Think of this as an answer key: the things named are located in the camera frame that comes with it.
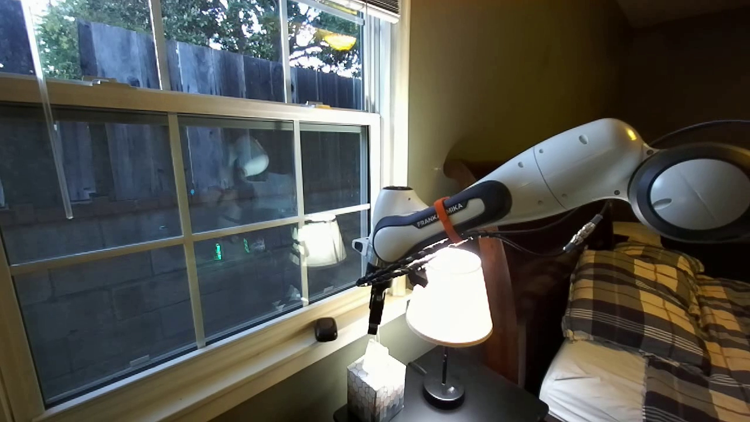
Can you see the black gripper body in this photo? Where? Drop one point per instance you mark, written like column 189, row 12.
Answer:
column 378, row 296

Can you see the small black object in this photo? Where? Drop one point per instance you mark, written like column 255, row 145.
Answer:
column 326, row 328

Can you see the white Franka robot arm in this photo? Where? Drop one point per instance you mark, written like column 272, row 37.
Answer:
column 563, row 171

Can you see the white tissue box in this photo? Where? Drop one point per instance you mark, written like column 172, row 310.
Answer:
column 377, row 383

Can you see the lit white table lamp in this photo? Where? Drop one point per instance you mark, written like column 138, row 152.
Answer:
column 448, row 301

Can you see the black side table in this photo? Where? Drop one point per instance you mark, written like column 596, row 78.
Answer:
column 484, row 399

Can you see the dark wooden headboard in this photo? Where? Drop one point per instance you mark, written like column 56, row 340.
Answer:
column 524, row 311

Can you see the white framed window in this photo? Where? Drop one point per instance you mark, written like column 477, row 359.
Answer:
column 189, row 234

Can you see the white pillow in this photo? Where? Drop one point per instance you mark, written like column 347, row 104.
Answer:
column 595, row 383

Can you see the plaid blanket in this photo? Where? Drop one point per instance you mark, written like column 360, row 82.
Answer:
column 658, row 311

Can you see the clear blind wand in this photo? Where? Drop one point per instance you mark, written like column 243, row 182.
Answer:
column 49, row 124

